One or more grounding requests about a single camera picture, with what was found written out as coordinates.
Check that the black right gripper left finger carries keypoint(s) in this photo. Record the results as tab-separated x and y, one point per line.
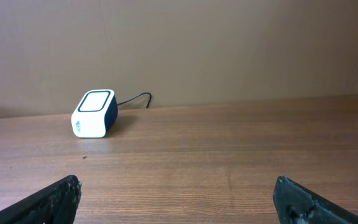
54	204

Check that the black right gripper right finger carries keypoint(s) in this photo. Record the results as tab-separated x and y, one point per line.
296	204

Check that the white barcode scanner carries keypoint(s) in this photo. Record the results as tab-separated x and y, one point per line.
95	114

